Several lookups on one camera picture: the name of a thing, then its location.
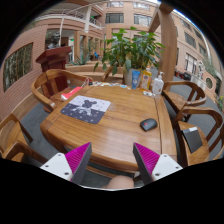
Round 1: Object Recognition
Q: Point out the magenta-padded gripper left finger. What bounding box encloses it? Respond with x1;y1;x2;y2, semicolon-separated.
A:
39;142;93;185

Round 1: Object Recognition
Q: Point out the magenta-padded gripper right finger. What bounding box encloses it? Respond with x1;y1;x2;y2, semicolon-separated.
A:
132;142;184;186

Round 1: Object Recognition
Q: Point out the black computer mouse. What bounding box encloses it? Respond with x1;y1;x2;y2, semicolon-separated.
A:
139;118;158;132

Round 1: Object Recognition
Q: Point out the grey bear-print mouse pad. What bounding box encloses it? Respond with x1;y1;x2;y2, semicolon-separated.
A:
60;95;112;125

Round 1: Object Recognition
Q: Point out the wooden armchair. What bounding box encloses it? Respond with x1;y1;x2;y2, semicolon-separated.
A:
30;68;91;114
171;105;224;168
0;113;49;164
101;64;126;84
162;79;208;118

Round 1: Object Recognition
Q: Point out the black notebook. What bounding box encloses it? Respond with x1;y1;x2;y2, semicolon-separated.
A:
181;126;204;154

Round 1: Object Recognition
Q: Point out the person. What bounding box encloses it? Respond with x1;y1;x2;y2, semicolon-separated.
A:
105;175;135;190

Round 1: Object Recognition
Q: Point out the red paper bag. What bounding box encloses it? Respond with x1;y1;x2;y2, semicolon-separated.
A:
60;85;84;102

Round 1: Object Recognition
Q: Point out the clear bag of white items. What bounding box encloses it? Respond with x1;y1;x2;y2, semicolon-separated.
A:
143;90;156;98

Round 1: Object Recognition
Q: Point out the white pump bottle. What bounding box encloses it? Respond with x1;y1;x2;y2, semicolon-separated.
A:
151;71;165;97

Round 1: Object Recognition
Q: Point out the yellow dish soap bottle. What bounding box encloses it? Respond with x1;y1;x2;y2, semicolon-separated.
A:
140;65;153;92

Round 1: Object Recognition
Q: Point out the blue tube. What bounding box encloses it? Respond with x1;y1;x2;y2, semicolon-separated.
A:
131;69;142;90

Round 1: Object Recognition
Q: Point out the white stone statue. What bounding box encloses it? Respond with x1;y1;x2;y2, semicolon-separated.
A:
196;59;206;81

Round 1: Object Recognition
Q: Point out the green potted plant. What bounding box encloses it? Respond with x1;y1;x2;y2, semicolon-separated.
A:
93;26;166;88

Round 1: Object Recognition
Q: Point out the wooden pillar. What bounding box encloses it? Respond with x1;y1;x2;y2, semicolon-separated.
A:
148;3;178;84

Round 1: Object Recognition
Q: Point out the dark bust statue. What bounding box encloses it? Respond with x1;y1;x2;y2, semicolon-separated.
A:
47;31;62;50

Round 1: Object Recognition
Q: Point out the dark red wooden pedestal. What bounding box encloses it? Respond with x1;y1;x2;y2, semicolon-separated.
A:
35;45;73;98

